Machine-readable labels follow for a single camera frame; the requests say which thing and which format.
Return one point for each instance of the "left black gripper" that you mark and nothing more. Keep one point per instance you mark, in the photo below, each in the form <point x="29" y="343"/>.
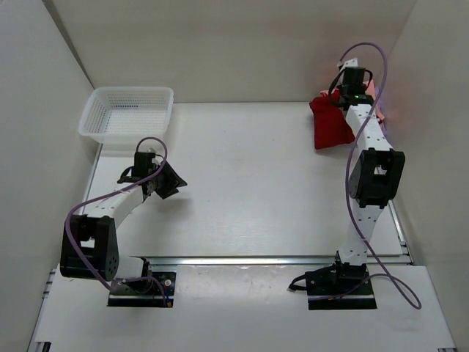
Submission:
<point x="174" y="181"/>

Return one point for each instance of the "red t shirt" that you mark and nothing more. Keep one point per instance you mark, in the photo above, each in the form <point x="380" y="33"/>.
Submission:
<point x="329" y="110"/>

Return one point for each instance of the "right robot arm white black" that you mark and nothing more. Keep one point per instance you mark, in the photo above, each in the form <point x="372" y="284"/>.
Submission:
<point x="372" y="181"/>

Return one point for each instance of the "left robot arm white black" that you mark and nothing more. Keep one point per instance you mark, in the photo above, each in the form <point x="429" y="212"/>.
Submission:
<point x="90" y="247"/>

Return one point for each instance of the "white plastic basket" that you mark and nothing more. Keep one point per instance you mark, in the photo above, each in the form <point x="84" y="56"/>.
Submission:
<point x="124" y="115"/>

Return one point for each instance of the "folded pink t shirt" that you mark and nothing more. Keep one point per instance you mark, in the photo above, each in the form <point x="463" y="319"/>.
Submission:
<point x="370" y="90"/>

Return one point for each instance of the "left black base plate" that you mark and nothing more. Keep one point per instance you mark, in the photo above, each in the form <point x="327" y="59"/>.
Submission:
<point x="156" y="293"/>

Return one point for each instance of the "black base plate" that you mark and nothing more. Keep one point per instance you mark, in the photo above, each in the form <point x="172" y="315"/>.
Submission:
<point x="325" y="293"/>
<point x="156" y="293"/>

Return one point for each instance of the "aluminium rail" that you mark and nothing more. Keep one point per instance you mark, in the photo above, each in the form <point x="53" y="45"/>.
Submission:
<point x="243" y="261"/>

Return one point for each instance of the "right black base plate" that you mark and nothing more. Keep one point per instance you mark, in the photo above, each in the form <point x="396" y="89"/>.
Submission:
<point x="325" y="293"/>

